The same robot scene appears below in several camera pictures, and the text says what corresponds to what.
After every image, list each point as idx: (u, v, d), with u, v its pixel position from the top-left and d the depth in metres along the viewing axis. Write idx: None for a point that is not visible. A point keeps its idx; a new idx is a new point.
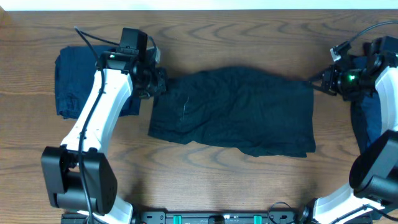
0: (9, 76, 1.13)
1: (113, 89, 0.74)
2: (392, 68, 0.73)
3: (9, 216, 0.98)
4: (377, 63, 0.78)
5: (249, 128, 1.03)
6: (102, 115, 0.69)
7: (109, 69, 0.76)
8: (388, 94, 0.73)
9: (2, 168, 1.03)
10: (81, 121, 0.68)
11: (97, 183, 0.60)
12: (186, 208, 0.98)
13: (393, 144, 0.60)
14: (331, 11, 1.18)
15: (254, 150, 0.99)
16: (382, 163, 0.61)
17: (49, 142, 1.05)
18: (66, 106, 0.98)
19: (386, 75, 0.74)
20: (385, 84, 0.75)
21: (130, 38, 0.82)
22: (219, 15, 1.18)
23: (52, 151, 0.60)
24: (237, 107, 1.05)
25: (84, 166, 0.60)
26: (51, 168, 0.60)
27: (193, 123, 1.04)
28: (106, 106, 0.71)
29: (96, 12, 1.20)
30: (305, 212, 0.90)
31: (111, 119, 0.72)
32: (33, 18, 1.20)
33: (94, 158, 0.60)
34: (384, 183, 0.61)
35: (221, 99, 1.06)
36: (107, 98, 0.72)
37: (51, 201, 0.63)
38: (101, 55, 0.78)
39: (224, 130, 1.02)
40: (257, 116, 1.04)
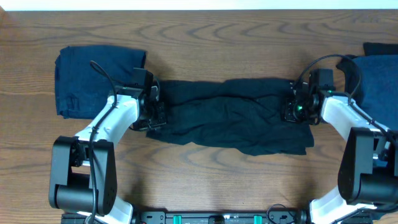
0: (9, 76, 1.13)
1: (124, 106, 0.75)
2: (329, 97, 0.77)
3: (9, 215, 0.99)
4: (316, 102, 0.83)
5: (247, 128, 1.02)
6: (114, 119, 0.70)
7: (123, 96, 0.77)
8: (337, 119, 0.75)
9: (2, 169, 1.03)
10: (94, 121, 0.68)
11: (104, 175, 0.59)
12: (186, 208, 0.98)
13: (364, 140, 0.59)
14: (331, 11, 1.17)
15: (252, 149, 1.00)
16: (362, 162, 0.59)
17: (50, 142, 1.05)
18: (66, 106, 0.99)
19: (330, 104, 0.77)
20: (331, 112, 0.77)
21: (138, 75, 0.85)
22: (219, 15, 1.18)
23: (64, 140, 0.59)
24: (235, 106, 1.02)
25: (94, 154, 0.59)
26: (61, 156, 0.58)
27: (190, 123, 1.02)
28: (118, 115, 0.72)
29: (95, 12, 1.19)
30: (302, 216, 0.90)
31: (120, 129, 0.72)
32: (32, 18, 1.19)
33: (103, 147, 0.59)
34: (372, 187, 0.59)
35: (218, 103, 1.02)
36: (119, 111, 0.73)
37: (51, 199, 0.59)
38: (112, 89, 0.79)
39: (221, 131, 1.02)
40: (257, 118, 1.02)
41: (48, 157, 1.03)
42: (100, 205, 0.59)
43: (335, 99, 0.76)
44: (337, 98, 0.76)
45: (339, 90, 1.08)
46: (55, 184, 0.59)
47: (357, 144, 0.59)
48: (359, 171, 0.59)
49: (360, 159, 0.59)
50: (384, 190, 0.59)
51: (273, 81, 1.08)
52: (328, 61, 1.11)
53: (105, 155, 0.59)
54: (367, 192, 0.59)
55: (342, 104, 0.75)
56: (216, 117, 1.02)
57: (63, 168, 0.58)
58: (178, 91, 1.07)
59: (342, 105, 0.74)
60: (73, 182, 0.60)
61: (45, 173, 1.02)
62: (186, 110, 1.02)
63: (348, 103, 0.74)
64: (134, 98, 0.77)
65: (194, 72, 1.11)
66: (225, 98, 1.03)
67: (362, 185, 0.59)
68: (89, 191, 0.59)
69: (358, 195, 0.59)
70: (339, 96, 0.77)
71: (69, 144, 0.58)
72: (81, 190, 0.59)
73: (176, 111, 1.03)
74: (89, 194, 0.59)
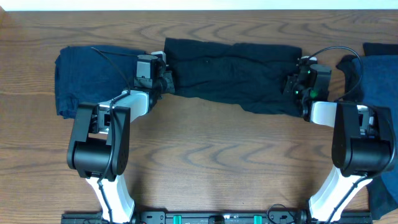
0: (9, 76, 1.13)
1: (137, 95, 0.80)
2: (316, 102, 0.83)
3: (9, 215, 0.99)
4: (305, 111, 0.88)
5: (250, 86, 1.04)
6: (131, 99, 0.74)
7: (137, 91, 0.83)
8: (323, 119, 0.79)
9: (2, 168, 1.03)
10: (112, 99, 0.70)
11: (122, 132, 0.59)
12: (186, 208, 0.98)
13: (349, 109, 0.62)
14: (330, 11, 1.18)
15: (254, 106, 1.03)
16: (350, 127, 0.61)
17: (49, 142, 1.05)
18: (66, 106, 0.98)
19: (317, 109, 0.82)
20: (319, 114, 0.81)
21: (145, 70, 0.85)
22: (219, 16, 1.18)
23: (85, 104, 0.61)
24: (240, 63, 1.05)
25: (114, 114, 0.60)
26: (81, 118, 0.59)
27: (196, 78, 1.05)
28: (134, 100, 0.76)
29: (95, 12, 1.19)
30: (302, 216, 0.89)
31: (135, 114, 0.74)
32: (32, 18, 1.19)
33: (124, 109, 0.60)
34: (364, 155, 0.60)
35: (226, 63, 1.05)
36: (133, 95, 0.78)
37: (68, 158, 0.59)
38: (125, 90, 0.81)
39: (226, 88, 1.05)
40: (263, 79, 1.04)
41: (48, 157, 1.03)
42: (115, 165, 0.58)
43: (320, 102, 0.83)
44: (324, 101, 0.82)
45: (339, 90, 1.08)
46: (74, 144, 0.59)
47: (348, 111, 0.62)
48: (348, 137, 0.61)
49: (350, 126, 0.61)
50: (372, 158, 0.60)
51: None
52: (327, 61, 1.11)
53: (123, 115, 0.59)
54: (358, 160, 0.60)
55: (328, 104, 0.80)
56: (222, 77, 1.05)
57: (81, 130, 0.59)
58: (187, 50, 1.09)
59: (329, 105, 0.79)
60: (89, 144, 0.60)
61: (45, 173, 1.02)
62: (194, 70, 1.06)
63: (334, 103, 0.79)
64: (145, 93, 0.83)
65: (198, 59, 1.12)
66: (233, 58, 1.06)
67: (355, 153, 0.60)
68: (104, 152, 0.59)
69: (352, 163, 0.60)
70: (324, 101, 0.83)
71: (92, 106, 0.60)
72: (97, 151, 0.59)
73: (185, 70, 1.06)
74: (105, 154, 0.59)
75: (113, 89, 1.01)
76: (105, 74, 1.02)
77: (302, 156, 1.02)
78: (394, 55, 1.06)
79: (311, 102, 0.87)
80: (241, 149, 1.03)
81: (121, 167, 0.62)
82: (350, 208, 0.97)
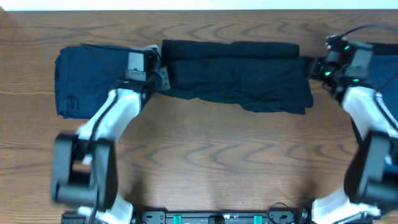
0: (9, 76, 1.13)
1: (125, 101, 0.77)
2: (352, 87, 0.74)
3: (9, 215, 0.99)
4: (339, 89, 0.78)
5: (250, 85, 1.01)
6: (114, 115, 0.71)
7: (124, 89, 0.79)
8: (356, 113, 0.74)
9: (2, 168, 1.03)
10: (94, 117, 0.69)
11: (106, 172, 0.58)
12: (186, 207, 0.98)
13: (379, 140, 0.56)
14: (330, 11, 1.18)
15: (254, 104, 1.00)
16: (374, 162, 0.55)
17: (50, 142, 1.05)
18: (66, 106, 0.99)
19: (351, 95, 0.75)
20: (352, 103, 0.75)
21: (137, 62, 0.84)
22: (219, 15, 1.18)
23: (64, 137, 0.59)
24: (240, 62, 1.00)
25: (95, 150, 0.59)
26: (60, 154, 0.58)
27: (194, 80, 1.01)
28: (120, 112, 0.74)
29: (95, 12, 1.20)
30: (303, 213, 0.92)
31: (122, 124, 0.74)
32: (32, 18, 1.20)
33: (105, 144, 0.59)
34: (381, 191, 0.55)
35: (226, 64, 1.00)
36: (119, 106, 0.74)
37: (53, 195, 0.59)
38: (114, 89, 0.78)
39: (225, 88, 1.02)
40: (264, 81, 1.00)
41: None
42: (101, 202, 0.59)
43: (360, 89, 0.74)
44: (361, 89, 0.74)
45: None
46: (57, 182, 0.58)
47: (371, 150, 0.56)
48: (367, 172, 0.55)
49: (374, 161, 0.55)
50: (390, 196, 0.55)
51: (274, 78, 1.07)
52: None
53: (104, 151, 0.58)
54: (372, 195, 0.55)
55: (366, 97, 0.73)
56: (221, 78, 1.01)
57: (63, 166, 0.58)
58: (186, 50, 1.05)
59: (366, 98, 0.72)
60: (74, 178, 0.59)
61: None
62: (191, 70, 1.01)
63: (371, 99, 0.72)
64: (136, 92, 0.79)
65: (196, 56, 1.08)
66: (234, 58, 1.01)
67: (370, 188, 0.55)
68: (89, 188, 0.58)
69: (362, 197, 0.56)
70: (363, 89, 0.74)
71: (71, 141, 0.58)
72: (81, 186, 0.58)
73: (182, 71, 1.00)
74: (89, 191, 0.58)
75: None
76: (105, 74, 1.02)
77: (302, 156, 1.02)
78: None
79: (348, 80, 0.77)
80: (241, 149, 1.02)
81: (109, 200, 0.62)
82: None
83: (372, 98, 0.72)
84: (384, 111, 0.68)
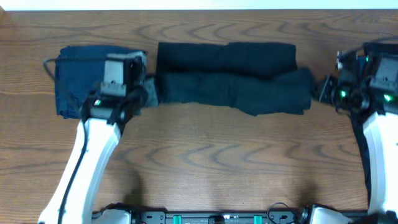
0: (9, 76, 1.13)
1: (96, 145, 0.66)
2: (381, 116, 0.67)
3: (9, 215, 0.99)
4: (365, 104, 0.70)
5: (252, 96, 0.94)
6: (86, 175, 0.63)
7: (93, 119, 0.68)
8: (377, 153, 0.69)
9: (2, 168, 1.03)
10: (61, 190, 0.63)
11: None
12: (186, 208, 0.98)
13: None
14: (331, 10, 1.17)
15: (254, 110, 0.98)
16: None
17: (49, 142, 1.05)
18: (66, 106, 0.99)
19: (374, 124, 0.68)
20: (375, 140, 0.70)
21: (116, 73, 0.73)
22: (219, 15, 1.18)
23: None
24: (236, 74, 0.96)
25: None
26: None
27: (189, 93, 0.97)
28: (89, 171, 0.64)
29: (95, 12, 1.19)
30: (303, 214, 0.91)
31: (94, 180, 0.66)
32: (32, 18, 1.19)
33: None
34: None
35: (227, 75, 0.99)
36: (91, 158, 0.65)
37: None
38: (84, 102, 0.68)
39: (222, 98, 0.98)
40: (252, 92, 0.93)
41: (48, 158, 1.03)
42: None
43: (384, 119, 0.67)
44: (387, 124, 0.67)
45: None
46: None
47: None
48: None
49: None
50: None
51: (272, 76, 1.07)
52: (328, 61, 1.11)
53: None
54: None
55: (387, 139, 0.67)
56: (216, 97, 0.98)
57: None
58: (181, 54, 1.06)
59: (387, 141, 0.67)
60: None
61: (45, 173, 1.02)
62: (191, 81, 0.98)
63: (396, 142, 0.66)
64: (109, 122, 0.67)
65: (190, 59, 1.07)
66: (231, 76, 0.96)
67: None
68: None
69: None
70: (393, 114, 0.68)
71: None
72: None
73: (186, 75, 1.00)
74: None
75: None
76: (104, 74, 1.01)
77: (302, 156, 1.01)
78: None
79: (379, 99, 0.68)
80: (241, 149, 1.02)
81: None
82: (350, 208, 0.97)
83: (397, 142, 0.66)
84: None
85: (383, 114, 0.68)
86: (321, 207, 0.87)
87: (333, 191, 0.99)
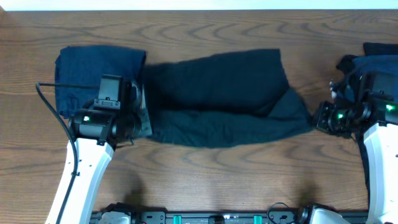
0: (9, 76, 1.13)
1: (88, 167, 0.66)
2: (382, 126, 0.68)
3: (9, 216, 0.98)
4: (366, 113, 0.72)
5: (245, 132, 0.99)
6: (79, 196, 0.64)
7: (81, 138, 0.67)
8: (375, 163, 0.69)
9: (2, 168, 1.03)
10: (53, 212, 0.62)
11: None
12: (186, 208, 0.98)
13: None
14: (331, 11, 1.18)
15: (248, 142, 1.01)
16: None
17: (50, 142, 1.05)
18: (66, 106, 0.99)
19: (375, 134, 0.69)
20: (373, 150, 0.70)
21: (110, 89, 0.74)
22: (219, 15, 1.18)
23: None
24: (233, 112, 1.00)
25: None
26: None
27: (188, 129, 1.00)
28: (81, 192, 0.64)
29: (95, 12, 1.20)
30: (303, 213, 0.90)
31: (88, 200, 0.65)
32: (33, 18, 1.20)
33: None
34: None
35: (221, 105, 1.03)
36: (83, 180, 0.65)
37: None
38: (71, 121, 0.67)
39: (220, 132, 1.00)
40: (247, 127, 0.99)
41: (48, 158, 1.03)
42: None
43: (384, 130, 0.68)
44: (388, 135, 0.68)
45: None
46: None
47: None
48: None
49: None
50: None
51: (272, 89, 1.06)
52: (328, 61, 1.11)
53: None
54: None
55: (388, 151, 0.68)
56: (209, 135, 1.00)
57: None
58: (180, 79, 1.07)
59: (388, 153, 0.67)
60: None
61: (45, 173, 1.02)
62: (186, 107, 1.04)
63: (395, 155, 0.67)
64: (99, 142, 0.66)
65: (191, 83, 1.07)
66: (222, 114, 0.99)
67: None
68: None
69: None
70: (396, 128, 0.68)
71: None
72: None
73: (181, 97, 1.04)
74: None
75: None
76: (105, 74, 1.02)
77: (302, 156, 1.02)
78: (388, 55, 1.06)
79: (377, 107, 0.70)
80: (241, 149, 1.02)
81: None
82: (350, 208, 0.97)
83: (396, 155, 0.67)
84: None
85: (384, 125, 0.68)
86: (321, 209, 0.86)
87: (333, 191, 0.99)
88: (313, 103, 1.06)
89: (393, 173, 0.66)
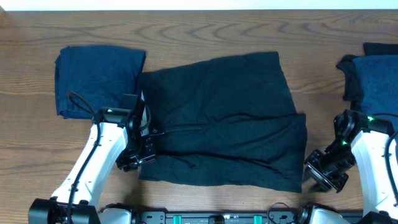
0: (9, 76, 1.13)
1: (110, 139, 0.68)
2: (365, 132, 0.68)
3: (8, 216, 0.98)
4: (351, 125, 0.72)
5: (244, 169, 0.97)
6: (97, 165, 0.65)
7: (105, 123, 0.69)
8: (365, 165, 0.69)
9: (2, 169, 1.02)
10: (74, 172, 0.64)
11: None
12: (186, 208, 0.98)
13: None
14: (330, 11, 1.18)
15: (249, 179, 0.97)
16: None
17: (49, 142, 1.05)
18: (66, 106, 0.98)
19: (360, 140, 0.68)
20: (360, 154, 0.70)
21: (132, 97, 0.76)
22: (219, 15, 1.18)
23: (41, 201, 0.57)
24: (234, 139, 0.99)
25: (73, 221, 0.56)
26: (38, 221, 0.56)
27: (185, 170, 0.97)
28: (100, 160, 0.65)
29: (95, 12, 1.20)
30: (304, 213, 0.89)
31: (104, 172, 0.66)
32: (33, 18, 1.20)
33: (83, 213, 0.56)
34: None
35: (219, 128, 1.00)
36: (102, 151, 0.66)
37: None
38: (99, 108, 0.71)
39: (217, 171, 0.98)
40: (245, 168, 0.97)
41: (48, 158, 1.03)
42: None
43: (369, 133, 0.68)
44: (370, 139, 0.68)
45: (339, 90, 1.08)
46: None
47: None
48: None
49: None
50: None
51: (271, 114, 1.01)
52: (328, 62, 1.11)
53: (86, 218, 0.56)
54: None
55: (372, 153, 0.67)
56: (204, 177, 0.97)
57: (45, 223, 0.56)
58: (180, 96, 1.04)
59: (374, 154, 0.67)
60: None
61: (45, 172, 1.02)
62: (182, 127, 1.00)
63: (381, 155, 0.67)
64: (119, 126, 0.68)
65: (191, 99, 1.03)
66: (221, 160, 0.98)
67: None
68: None
69: None
70: (378, 132, 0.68)
71: (47, 210, 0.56)
72: None
73: (181, 119, 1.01)
74: None
75: (113, 89, 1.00)
76: (105, 74, 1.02)
77: None
78: (389, 55, 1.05)
79: (360, 116, 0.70)
80: None
81: None
82: (350, 208, 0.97)
83: (382, 155, 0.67)
84: (390, 176, 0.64)
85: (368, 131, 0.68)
86: (321, 210, 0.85)
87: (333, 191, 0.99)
88: (313, 104, 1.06)
89: (382, 172, 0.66)
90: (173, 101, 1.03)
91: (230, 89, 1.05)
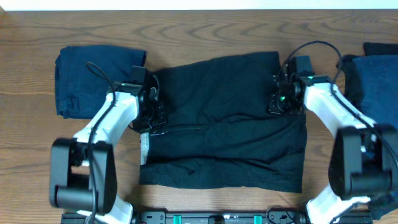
0: (8, 76, 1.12)
1: (124, 104, 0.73)
2: (310, 86, 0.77)
3: (9, 216, 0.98)
4: (298, 89, 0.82)
5: (245, 171, 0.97)
6: (113, 119, 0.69)
7: (120, 93, 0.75)
8: (323, 112, 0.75)
9: (2, 168, 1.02)
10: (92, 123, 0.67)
11: (103, 179, 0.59)
12: (186, 208, 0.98)
13: (350, 139, 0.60)
14: (331, 11, 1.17)
15: (249, 182, 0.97)
16: (353, 156, 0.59)
17: (49, 142, 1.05)
18: (66, 106, 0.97)
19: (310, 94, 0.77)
20: (317, 106, 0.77)
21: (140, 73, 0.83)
22: (219, 15, 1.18)
23: (63, 141, 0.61)
24: (234, 140, 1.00)
25: (92, 156, 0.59)
26: (60, 157, 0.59)
27: (185, 172, 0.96)
28: (115, 115, 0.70)
29: (95, 12, 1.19)
30: (301, 218, 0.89)
31: (119, 128, 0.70)
32: (32, 18, 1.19)
33: (102, 148, 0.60)
34: (364, 182, 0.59)
35: (219, 128, 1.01)
36: (118, 111, 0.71)
37: (51, 197, 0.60)
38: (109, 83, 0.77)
39: (218, 173, 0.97)
40: (245, 170, 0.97)
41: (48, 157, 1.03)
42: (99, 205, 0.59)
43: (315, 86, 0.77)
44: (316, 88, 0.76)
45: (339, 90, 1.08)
46: (55, 186, 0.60)
47: (345, 147, 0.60)
48: (349, 169, 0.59)
49: (351, 151, 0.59)
50: (375, 185, 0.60)
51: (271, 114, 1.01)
52: (328, 63, 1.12)
53: (104, 155, 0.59)
54: (357, 186, 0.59)
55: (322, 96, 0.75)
56: (204, 180, 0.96)
57: (64, 167, 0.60)
58: (180, 95, 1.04)
59: (324, 97, 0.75)
60: (73, 183, 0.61)
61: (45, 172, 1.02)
62: (183, 127, 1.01)
63: (329, 96, 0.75)
64: (132, 95, 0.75)
65: (192, 99, 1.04)
66: (221, 163, 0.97)
67: (354, 179, 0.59)
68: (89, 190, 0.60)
69: (351, 190, 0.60)
70: (320, 84, 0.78)
71: (69, 147, 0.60)
72: (81, 189, 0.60)
73: (181, 119, 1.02)
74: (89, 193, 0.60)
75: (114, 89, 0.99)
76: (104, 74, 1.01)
77: None
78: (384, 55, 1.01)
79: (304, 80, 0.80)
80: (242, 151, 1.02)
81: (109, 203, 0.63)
82: None
83: (330, 94, 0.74)
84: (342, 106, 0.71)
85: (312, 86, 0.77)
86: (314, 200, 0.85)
87: None
88: None
89: (336, 106, 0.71)
90: (173, 101, 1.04)
91: (230, 88, 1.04)
